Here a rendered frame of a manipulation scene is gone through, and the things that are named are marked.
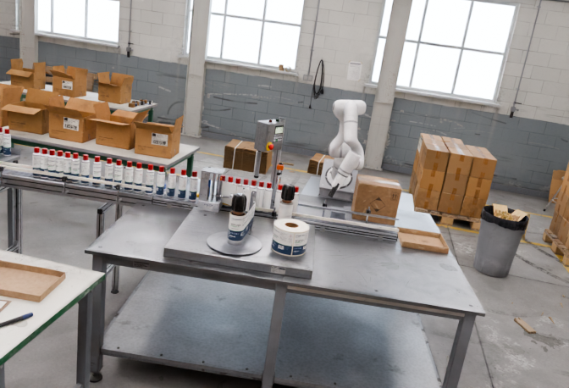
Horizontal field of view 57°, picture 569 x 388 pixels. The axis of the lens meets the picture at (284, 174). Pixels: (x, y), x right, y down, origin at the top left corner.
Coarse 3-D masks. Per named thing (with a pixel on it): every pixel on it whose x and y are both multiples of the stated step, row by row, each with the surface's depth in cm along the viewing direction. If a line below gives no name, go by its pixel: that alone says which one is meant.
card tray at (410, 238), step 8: (400, 232) 360; (408, 232) 361; (416, 232) 360; (424, 232) 360; (432, 232) 359; (400, 240) 347; (408, 240) 349; (416, 240) 351; (424, 240) 353; (432, 240) 355; (440, 240) 356; (416, 248) 336; (424, 248) 336; (432, 248) 335; (440, 248) 335; (448, 248) 335
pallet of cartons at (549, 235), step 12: (564, 180) 617; (564, 192) 612; (564, 204) 606; (564, 216) 602; (552, 228) 627; (564, 228) 594; (552, 240) 610; (564, 240) 589; (564, 252) 572; (564, 264) 568
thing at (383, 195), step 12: (360, 180) 367; (372, 180) 371; (384, 180) 375; (396, 180) 380; (360, 192) 363; (372, 192) 362; (384, 192) 362; (396, 192) 361; (360, 204) 365; (372, 204) 365; (384, 204) 364; (396, 204) 363; (360, 216) 368
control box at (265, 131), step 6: (264, 120) 343; (258, 126) 339; (264, 126) 336; (270, 126) 336; (258, 132) 340; (264, 132) 337; (270, 132) 338; (258, 138) 341; (264, 138) 338; (270, 138) 339; (258, 144) 341; (264, 144) 338; (276, 144) 346; (258, 150) 342; (264, 150) 339; (270, 150) 343
